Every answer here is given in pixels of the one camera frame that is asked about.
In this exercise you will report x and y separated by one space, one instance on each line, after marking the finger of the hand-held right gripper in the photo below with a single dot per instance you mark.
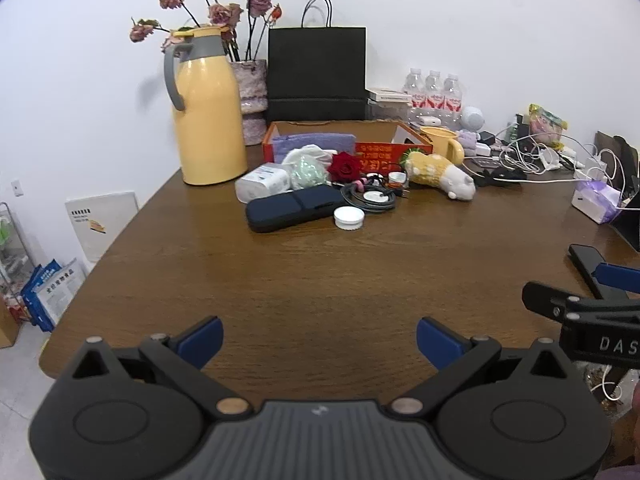
620 277
545 297

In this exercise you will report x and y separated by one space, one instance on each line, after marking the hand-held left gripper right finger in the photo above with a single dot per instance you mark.
440 342

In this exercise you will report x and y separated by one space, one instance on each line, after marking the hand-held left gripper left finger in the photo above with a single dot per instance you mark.
202 340

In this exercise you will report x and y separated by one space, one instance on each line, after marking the navy blue pouch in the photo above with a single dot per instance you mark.
285 210

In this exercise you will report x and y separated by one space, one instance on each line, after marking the white round lid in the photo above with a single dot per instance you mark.
349 217

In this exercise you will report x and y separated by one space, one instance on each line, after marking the white tissue pack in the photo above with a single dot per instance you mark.
260 182

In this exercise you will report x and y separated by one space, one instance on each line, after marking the yellow plush toy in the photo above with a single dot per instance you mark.
432 170

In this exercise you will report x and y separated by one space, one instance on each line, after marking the red cardboard box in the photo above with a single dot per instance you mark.
380 152

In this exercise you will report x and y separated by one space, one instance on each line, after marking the clear bag with green item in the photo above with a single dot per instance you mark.
307 170

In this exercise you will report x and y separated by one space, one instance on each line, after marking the red rose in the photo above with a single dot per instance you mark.
345 166

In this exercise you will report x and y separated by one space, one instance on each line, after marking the black tablet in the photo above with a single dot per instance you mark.
631 225

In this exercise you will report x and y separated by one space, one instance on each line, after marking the purple tissue pack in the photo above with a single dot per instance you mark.
595 202

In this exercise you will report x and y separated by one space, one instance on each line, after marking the white power strip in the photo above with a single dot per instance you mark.
590 170

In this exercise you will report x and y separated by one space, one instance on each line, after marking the white charger plug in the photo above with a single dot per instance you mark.
548 161

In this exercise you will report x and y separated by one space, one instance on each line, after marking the clear card case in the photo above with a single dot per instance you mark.
485 162

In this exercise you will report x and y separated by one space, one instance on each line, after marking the white panel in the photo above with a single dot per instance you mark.
102 225

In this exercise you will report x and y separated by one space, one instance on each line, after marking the blue white bags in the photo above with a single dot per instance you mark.
52 295

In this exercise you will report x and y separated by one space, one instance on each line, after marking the white charger adapter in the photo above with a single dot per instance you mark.
483 149

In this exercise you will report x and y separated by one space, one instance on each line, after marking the yellow green snack packet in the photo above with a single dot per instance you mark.
547 125

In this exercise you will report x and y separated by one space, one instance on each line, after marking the dark small bottle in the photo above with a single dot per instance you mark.
515 130

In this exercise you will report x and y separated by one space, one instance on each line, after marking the black adapter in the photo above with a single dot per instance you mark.
487 137

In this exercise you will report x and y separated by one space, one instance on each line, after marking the yellow mug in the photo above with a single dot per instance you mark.
440 142

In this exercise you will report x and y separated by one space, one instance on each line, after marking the white round robot toy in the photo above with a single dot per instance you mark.
472 119

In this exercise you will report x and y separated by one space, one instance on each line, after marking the metal rack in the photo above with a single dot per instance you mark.
12 250

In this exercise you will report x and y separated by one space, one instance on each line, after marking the white earbud case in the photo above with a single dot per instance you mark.
429 121

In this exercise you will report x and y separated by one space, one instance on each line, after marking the yellow thermos jug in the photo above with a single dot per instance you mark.
210 125

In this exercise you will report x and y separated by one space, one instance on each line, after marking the clear water bottle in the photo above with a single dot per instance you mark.
434 95
414 92
452 97

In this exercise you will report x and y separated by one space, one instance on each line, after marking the purple towel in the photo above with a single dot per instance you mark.
310 141

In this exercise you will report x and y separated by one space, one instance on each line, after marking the clear plastic container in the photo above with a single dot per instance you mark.
387 110

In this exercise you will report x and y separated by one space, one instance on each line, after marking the flat white box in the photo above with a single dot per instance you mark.
387 94

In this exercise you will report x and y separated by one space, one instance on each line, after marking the purple white vase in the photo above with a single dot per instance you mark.
252 90

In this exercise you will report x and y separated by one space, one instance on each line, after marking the black paper bag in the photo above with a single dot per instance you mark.
315 70

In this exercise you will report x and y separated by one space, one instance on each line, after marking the dried rose bouquet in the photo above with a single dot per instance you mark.
260 2

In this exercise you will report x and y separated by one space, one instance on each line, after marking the wall socket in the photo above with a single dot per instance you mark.
17 188

